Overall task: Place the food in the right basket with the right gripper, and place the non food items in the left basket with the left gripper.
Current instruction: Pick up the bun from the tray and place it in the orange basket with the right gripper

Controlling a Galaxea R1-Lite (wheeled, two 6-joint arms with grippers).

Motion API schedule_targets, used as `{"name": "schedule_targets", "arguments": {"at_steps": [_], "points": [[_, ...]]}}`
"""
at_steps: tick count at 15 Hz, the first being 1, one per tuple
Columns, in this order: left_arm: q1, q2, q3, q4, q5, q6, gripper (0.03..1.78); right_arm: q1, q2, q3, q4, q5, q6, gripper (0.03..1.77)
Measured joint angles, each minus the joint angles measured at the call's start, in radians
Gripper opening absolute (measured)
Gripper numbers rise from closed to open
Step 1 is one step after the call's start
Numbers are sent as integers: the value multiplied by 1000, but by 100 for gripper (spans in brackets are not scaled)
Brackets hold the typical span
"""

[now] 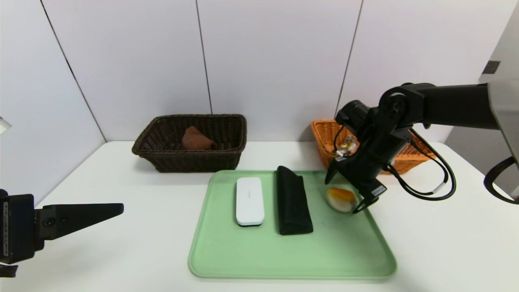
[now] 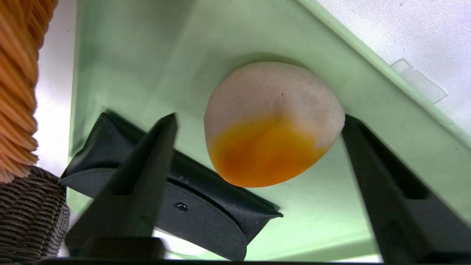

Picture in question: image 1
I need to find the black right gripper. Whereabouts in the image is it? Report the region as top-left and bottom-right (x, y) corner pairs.
(324, 141), (387, 214)

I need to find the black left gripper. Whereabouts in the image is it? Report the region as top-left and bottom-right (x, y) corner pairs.
(0, 189), (124, 265)

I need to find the chocolate candy packet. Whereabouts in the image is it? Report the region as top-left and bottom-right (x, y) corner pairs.
(339, 136), (358, 157)

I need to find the black fabric pouch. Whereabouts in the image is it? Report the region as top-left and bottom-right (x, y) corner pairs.
(276, 166), (314, 236)

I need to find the brown towel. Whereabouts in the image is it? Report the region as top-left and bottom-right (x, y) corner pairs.
(181, 126), (216, 150)

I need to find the orange wicker basket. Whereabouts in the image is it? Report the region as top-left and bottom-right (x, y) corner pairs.
(311, 119), (436, 175)

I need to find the dark brown wicker basket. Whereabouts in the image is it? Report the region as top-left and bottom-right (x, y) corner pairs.
(132, 114), (247, 174)

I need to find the white rectangular plastic case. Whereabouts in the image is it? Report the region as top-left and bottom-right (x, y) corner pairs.
(236, 177), (265, 227)

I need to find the green plastic tray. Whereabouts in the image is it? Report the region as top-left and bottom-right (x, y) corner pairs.
(188, 170), (397, 280)

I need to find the thin black right camera cable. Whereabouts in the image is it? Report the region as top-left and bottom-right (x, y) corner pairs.
(333, 125), (347, 157)

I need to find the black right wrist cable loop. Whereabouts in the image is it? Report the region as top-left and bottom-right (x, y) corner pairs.
(381, 129), (457, 201)

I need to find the black right upper arm cable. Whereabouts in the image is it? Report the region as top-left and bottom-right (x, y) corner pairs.
(484, 156), (519, 204)

